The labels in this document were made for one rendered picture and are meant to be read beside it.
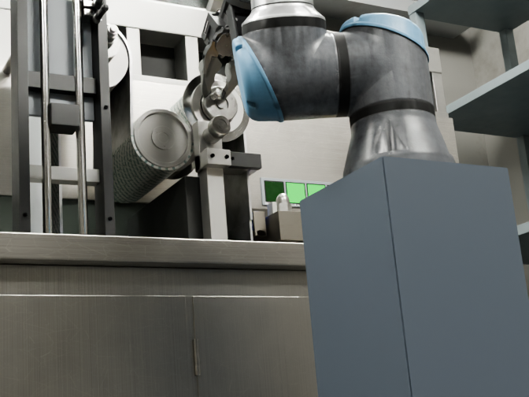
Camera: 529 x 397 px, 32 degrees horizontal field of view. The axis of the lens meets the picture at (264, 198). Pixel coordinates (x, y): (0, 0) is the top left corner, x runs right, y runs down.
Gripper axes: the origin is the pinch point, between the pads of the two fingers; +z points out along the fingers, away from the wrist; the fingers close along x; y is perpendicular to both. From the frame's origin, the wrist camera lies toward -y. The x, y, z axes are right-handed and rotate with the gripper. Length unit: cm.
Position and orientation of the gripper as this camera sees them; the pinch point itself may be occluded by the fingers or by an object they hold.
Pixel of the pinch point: (216, 94)
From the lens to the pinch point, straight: 185.0
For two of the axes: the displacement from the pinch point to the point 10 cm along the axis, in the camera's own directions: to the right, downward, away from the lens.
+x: -8.8, -0.5, -4.7
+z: -3.0, 8.3, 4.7
